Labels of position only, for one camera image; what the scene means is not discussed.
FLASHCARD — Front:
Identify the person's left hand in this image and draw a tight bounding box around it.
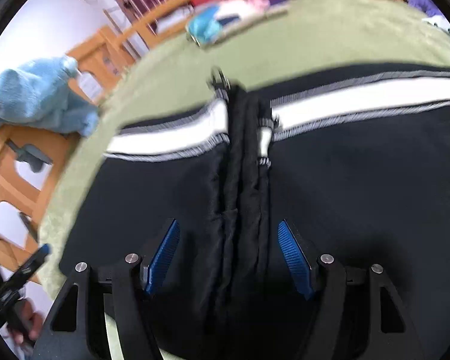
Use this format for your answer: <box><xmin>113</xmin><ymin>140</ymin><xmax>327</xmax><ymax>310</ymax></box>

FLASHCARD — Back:
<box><xmin>8</xmin><ymin>298</ymin><xmax>44</xmax><ymax>346</ymax></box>

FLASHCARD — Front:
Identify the light blue fleece garment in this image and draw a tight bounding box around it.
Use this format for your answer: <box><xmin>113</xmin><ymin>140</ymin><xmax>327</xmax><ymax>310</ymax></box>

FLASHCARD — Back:
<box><xmin>0</xmin><ymin>55</ymin><xmax>99</xmax><ymax>137</ymax></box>

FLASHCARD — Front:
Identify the wooden bed frame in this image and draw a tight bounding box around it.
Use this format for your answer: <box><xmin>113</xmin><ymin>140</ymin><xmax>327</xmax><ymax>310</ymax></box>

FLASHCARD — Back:
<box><xmin>0</xmin><ymin>0</ymin><xmax>406</xmax><ymax>285</ymax></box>

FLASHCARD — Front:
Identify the green bed blanket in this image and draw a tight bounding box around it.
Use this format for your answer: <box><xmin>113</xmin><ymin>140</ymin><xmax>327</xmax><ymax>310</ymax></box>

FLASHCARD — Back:
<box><xmin>37</xmin><ymin>0</ymin><xmax>450</xmax><ymax>360</ymax></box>

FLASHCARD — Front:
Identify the colourful geometric cushion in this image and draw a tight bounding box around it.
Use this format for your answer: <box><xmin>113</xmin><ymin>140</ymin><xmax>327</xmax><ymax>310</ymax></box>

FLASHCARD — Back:
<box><xmin>185</xmin><ymin>0</ymin><xmax>289</xmax><ymax>48</ymax></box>

